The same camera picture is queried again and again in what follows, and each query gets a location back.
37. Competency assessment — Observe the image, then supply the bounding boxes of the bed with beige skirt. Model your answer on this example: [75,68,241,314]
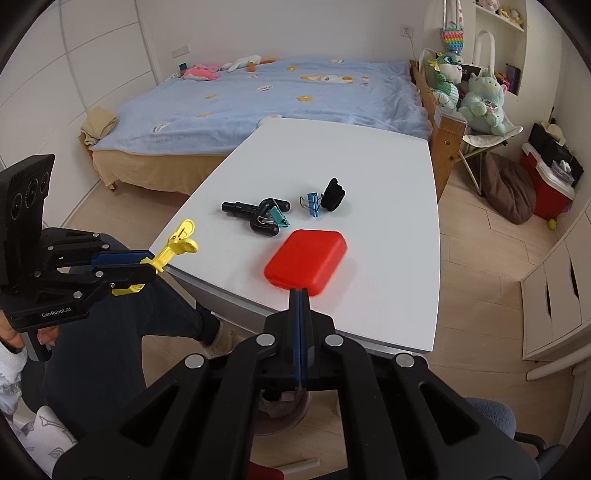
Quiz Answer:
[78,56,437,195]

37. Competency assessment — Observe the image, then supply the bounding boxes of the red plastic case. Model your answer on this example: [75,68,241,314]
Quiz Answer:
[264,229,348,296]

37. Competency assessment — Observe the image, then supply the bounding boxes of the person's white patterned garment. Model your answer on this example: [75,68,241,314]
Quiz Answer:
[9,405,79,467]

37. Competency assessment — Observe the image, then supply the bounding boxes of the beige folded cloth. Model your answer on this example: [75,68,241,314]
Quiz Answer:
[81,107,117,144]

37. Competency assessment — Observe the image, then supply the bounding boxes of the white arched tube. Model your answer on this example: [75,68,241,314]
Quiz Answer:
[474,30,496,70]

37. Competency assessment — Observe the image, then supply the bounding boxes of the white folding chair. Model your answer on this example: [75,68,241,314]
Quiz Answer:
[418,48,525,195]

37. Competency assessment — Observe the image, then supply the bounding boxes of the white drawer cabinet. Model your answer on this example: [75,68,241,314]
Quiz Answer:
[521,217,591,363]

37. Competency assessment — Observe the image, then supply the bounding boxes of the wooden bed rail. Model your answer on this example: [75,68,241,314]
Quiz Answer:
[409,59,467,204]

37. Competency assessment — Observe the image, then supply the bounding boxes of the white table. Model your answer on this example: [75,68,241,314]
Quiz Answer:
[150,117,441,356]

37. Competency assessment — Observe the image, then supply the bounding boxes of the rainbow pop bag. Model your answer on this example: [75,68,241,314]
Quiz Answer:
[441,0,464,55]

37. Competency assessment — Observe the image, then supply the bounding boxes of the red cooler box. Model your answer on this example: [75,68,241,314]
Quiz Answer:
[519,142,575,221]

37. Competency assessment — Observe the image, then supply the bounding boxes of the white curved pipe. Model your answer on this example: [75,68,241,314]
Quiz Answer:
[526,354,583,381]

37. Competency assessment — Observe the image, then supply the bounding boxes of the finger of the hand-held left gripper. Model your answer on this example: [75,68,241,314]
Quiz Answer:
[48,264,158,303]
[44,227,156,271]

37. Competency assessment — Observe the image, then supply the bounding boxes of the person's left forearm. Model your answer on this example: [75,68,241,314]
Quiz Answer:
[0,342,27,418]

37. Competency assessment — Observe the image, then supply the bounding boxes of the pink translucent trash bin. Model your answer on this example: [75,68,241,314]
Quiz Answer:
[253,388,315,437]

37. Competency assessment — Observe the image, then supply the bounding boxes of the white shelf unit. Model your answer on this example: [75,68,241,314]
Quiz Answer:
[425,0,543,97]

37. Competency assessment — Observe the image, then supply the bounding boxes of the green dragon plush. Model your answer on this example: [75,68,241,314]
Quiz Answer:
[427,52,464,110]

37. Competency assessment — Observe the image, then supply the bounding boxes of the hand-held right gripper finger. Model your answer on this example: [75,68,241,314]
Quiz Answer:
[53,287,303,480]
[301,287,541,480]

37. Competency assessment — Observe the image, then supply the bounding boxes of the person's left hand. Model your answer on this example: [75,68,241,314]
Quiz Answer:
[0,310,58,355]

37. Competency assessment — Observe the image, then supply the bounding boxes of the yellow plush toy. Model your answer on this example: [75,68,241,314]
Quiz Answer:
[496,4,526,27]

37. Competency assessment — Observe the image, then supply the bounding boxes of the yellow plastic clip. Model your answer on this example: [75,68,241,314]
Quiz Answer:
[111,220,200,296]

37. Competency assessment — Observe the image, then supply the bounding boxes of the beige slipper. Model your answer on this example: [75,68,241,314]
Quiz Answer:
[203,320,245,358]

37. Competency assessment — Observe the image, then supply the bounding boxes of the black cylindrical rod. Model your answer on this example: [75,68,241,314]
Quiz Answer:
[221,200,259,217]

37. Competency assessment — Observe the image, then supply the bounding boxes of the mint unicorn plush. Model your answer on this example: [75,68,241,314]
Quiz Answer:
[457,67,507,137]

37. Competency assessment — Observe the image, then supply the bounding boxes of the teal binder clip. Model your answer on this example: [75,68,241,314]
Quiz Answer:
[256,206,291,230]

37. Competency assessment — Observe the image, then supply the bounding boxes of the white goose plush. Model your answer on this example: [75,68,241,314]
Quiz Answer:
[219,55,278,73]

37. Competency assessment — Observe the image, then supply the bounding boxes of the pink plush toy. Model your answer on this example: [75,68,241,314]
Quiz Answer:
[181,64,220,81]

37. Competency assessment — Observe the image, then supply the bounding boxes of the brown beanbag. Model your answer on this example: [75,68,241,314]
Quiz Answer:
[482,152,537,225]

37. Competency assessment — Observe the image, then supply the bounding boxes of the blue printed blanket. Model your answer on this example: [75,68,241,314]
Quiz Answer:
[90,56,432,153]

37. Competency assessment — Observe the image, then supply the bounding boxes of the black bag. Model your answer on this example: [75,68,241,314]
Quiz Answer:
[527,121,585,188]

